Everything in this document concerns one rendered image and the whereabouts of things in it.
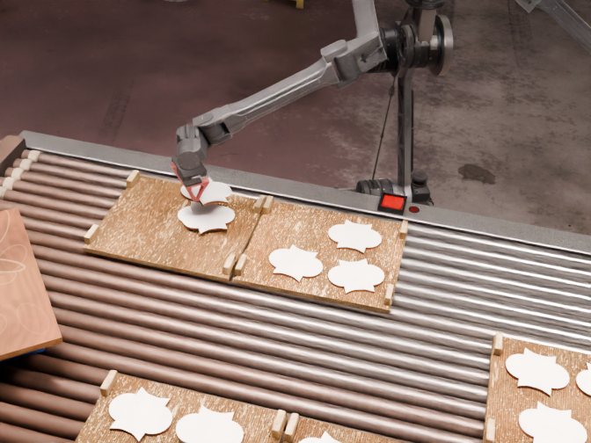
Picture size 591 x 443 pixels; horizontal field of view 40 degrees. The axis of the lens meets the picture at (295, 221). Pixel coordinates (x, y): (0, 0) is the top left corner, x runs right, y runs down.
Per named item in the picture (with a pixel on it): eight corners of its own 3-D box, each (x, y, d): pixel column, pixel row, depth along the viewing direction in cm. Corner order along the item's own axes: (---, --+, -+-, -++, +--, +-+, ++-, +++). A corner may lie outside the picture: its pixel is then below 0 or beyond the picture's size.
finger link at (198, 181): (200, 188, 227) (199, 160, 222) (210, 202, 223) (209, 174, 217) (178, 194, 225) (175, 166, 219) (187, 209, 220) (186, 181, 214)
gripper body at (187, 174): (193, 156, 225) (192, 134, 220) (207, 177, 218) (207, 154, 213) (171, 162, 223) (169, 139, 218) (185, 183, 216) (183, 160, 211)
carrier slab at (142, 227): (135, 178, 247) (135, 174, 246) (266, 204, 239) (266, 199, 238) (83, 251, 220) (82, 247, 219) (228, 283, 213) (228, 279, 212)
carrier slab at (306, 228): (268, 203, 240) (268, 199, 239) (407, 228, 233) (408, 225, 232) (232, 283, 213) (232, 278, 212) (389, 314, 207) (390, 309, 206)
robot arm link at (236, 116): (357, 69, 216) (343, 36, 209) (363, 80, 211) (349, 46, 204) (210, 141, 219) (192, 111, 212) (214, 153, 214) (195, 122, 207)
